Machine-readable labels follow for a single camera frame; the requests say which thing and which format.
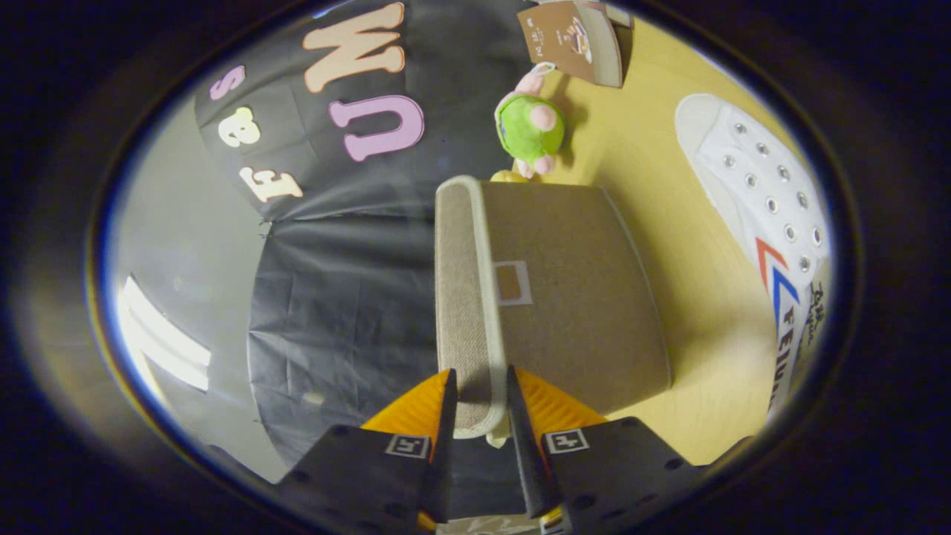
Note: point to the white canvas shoe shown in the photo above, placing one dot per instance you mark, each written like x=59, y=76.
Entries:
x=750, y=171

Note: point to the yellow plush toy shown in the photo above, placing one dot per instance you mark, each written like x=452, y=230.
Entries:
x=509, y=177

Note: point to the black backdrop cloth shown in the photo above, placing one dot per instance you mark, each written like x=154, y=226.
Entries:
x=342, y=312

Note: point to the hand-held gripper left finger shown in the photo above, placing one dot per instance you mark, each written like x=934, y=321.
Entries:
x=446, y=446

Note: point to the ceiling light panel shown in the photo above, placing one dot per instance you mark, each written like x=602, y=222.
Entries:
x=160, y=334

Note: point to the green and pink plush toy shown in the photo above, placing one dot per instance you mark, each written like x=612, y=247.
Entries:
x=529, y=130

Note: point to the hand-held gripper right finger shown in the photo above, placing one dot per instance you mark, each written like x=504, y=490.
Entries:
x=529, y=461

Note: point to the thick tan cover book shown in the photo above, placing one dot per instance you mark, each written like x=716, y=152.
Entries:
x=622, y=15

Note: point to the beige fabric storage box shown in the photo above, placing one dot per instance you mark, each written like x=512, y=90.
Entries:
x=565, y=297

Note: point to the brown cover book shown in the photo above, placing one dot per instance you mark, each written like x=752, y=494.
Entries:
x=565, y=37

